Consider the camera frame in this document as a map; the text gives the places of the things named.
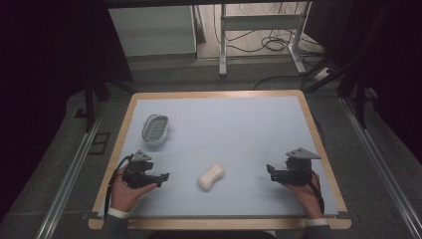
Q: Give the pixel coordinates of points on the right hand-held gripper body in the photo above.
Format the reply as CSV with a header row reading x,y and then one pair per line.
x,y
296,169

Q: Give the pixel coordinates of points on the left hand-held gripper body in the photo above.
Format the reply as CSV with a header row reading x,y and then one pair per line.
x,y
136,172

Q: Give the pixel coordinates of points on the grey oval soap dish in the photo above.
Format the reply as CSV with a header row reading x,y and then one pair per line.
x,y
155,129

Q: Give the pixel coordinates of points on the white soap bar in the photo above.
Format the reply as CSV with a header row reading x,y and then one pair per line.
x,y
211,177

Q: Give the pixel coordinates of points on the person's left hand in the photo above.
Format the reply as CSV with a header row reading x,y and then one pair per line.
x,y
124,195

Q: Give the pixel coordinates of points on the person's right hand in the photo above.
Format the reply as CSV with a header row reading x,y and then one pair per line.
x,y
307,195

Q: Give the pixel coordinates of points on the pale blue table mat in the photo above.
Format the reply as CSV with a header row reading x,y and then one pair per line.
x,y
225,149

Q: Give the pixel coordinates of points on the white power strip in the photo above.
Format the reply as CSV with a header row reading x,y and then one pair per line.
x,y
322,74

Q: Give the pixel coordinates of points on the black tripod stand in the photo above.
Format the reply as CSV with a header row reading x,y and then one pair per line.
x,y
345,79

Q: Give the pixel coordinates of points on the white panel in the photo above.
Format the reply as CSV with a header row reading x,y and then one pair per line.
x,y
154,30

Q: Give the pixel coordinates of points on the aluminium rail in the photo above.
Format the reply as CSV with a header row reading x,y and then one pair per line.
x,y
71,176
381,166

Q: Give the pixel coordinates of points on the white metal desk frame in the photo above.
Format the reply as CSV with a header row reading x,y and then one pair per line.
x,y
262,33

